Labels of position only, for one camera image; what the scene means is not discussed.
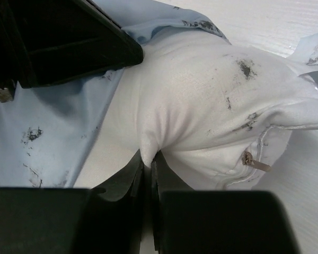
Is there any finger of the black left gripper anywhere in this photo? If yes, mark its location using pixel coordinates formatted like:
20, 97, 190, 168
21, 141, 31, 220
0, 1, 144, 102

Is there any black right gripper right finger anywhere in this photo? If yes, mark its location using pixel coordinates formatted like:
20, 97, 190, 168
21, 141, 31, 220
151, 152, 293, 253

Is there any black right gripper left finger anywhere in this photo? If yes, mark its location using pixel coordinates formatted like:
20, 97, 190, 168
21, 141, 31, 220
0, 152, 144, 253

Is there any light blue pillowcase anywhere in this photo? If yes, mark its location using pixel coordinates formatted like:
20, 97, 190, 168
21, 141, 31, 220
0, 1, 318, 187

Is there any white pillow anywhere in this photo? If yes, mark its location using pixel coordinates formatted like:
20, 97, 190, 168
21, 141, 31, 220
75, 29, 318, 190

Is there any beige pillow zipper pull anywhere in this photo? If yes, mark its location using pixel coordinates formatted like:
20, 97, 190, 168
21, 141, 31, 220
242, 151, 271, 172

